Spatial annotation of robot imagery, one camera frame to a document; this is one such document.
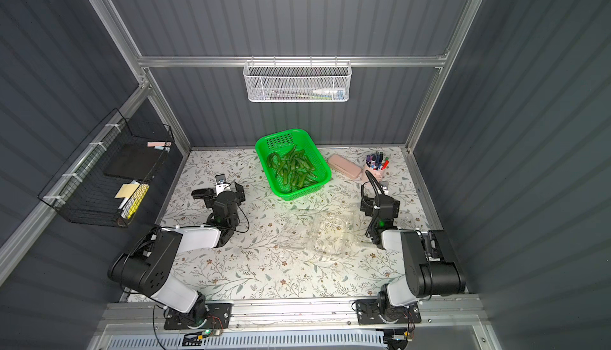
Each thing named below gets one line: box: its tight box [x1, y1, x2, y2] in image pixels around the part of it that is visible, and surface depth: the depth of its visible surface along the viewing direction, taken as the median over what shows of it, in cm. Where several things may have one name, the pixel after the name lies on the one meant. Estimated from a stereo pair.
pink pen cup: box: [365, 150, 390, 183], surface depth 101 cm
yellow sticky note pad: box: [114, 183, 141, 199], surface depth 74 cm
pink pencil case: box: [327, 153, 362, 179], surface depth 111 cm
